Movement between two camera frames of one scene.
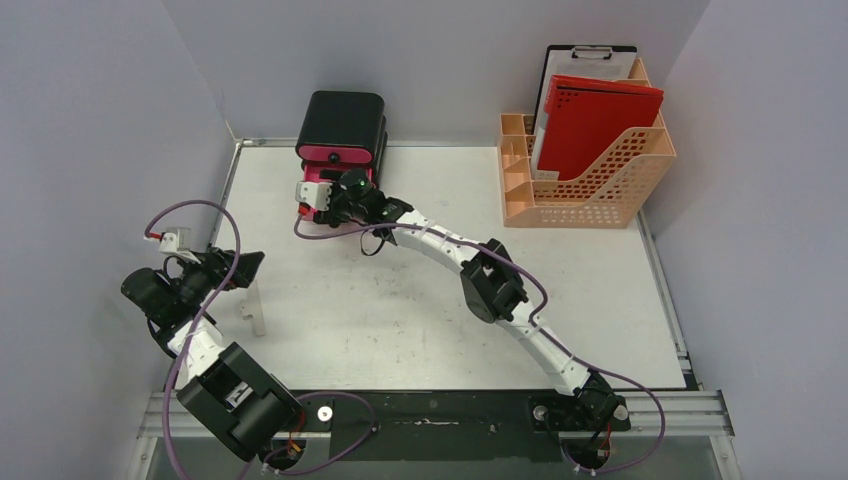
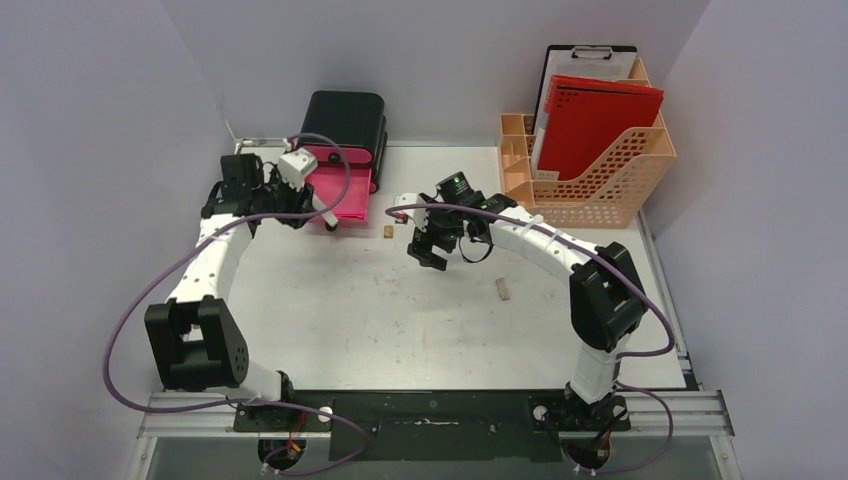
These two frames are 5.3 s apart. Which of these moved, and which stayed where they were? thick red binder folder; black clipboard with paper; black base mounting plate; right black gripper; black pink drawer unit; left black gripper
Moved: right black gripper; left black gripper
Stayed: black pink drawer unit; black clipboard with paper; thick red binder folder; black base mounting plate
